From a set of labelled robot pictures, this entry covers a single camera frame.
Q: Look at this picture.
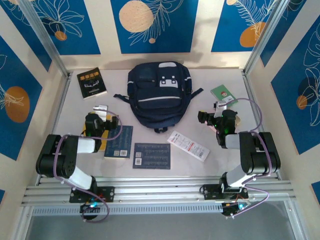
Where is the thick blue book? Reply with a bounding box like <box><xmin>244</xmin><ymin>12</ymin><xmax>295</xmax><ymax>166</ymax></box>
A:
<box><xmin>103</xmin><ymin>124</ymin><xmax>134</xmax><ymax>160</ymax></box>

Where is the yellow book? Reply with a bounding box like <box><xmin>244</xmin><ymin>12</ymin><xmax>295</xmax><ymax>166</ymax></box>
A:
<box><xmin>81</xmin><ymin>114</ymin><xmax>113</xmax><ymax>153</ymax></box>

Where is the green notebook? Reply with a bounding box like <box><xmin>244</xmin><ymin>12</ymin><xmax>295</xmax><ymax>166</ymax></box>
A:
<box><xmin>210</xmin><ymin>84</ymin><xmax>238</xmax><ymax>107</ymax></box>

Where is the white stationery packet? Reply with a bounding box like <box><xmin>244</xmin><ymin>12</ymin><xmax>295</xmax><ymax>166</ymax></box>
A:
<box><xmin>166</xmin><ymin>130</ymin><xmax>210</xmax><ymax>161</ymax></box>

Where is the black book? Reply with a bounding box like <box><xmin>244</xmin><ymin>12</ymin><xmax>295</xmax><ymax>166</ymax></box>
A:
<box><xmin>76</xmin><ymin>66</ymin><xmax>108</xmax><ymax>100</ymax></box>

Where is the navy blue backpack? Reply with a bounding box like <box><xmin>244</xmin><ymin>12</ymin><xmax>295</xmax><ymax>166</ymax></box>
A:
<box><xmin>113</xmin><ymin>61</ymin><xmax>204</xmax><ymax>134</ymax></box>

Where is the thin dark blue booklet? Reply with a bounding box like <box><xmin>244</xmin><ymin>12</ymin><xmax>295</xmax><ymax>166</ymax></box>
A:
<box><xmin>132</xmin><ymin>142</ymin><xmax>172</xmax><ymax>170</ymax></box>

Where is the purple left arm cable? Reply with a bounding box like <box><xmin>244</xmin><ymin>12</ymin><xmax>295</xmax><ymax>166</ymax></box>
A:
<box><xmin>55</xmin><ymin>111</ymin><xmax>123</xmax><ymax>223</ymax></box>

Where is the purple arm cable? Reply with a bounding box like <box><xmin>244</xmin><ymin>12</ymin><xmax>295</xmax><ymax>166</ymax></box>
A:
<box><xmin>55</xmin><ymin>111</ymin><xmax>123</xmax><ymax>223</ymax></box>
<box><xmin>223</xmin><ymin>97</ymin><xmax>273</xmax><ymax>218</ymax></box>

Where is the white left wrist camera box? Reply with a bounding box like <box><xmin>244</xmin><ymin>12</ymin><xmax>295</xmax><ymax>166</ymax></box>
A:
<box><xmin>91</xmin><ymin>104</ymin><xmax>109</xmax><ymax>118</ymax></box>

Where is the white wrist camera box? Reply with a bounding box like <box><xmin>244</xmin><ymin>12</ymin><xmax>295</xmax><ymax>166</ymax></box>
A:
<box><xmin>91</xmin><ymin>104</ymin><xmax>109</xmax><ymax>118</ymax></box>
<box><xmin>213</xmin><ymin>99</ymin><xmax>229</xmax><ymax>111</ymax></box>

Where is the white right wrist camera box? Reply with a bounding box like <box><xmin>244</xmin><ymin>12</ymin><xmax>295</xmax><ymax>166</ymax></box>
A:
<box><xmin>213</xmin><ymin>99</ymin><xmax>229</xmax><ymax>111</ymax></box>

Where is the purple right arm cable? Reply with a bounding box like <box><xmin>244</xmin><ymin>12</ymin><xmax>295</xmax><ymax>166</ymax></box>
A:
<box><xmin>223</xmin><ymin>97</ymin><xmax>273</xmax><ymax>218</ymax></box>

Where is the aluminium table side rail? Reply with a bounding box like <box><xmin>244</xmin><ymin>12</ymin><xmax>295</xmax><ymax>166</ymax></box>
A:
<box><xmin>36</xmin><ymin>71</ymin><xmax>75</xmax><ymax>186</ymax></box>
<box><xmin>241</xmin><ymin>71</ymin><xmax>282</xmax><ymax>180</ymax></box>

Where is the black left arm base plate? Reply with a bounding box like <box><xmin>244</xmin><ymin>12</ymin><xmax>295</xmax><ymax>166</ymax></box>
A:
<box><xmin>69</xmin><ymin>186</ymin><xmax>116</xmax><ymax>203</ymax></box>

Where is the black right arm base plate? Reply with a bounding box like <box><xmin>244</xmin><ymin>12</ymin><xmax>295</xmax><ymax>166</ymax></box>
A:
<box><xmin>202</xmin><ymin>183</ymin><xmax>250</xmax><ymax>201</ymax></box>

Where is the aluminium mounting rail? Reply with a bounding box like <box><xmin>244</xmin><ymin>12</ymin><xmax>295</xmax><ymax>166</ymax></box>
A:
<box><xmin>21</xmin><ymin>176</ymin><xmax>297</xmax><ymax>207</ymax></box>

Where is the grey slotted cable duct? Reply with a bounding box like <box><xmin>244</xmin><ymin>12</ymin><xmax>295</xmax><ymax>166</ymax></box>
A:
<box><xmin>31</xmin><ymin>204</ymin><xmax>225</xmax><ymax>216</ymax></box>

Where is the aluminium frame post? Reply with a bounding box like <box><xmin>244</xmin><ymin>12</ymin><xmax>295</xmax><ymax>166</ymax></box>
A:
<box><xmin>242</xmin><ymin>0</ymin><xmax>296</xmax><ymax>76</ymax></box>
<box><xmin>18</xmin><ymin>0</ymin><xmax>71</xmax><ymax>78</ymax></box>

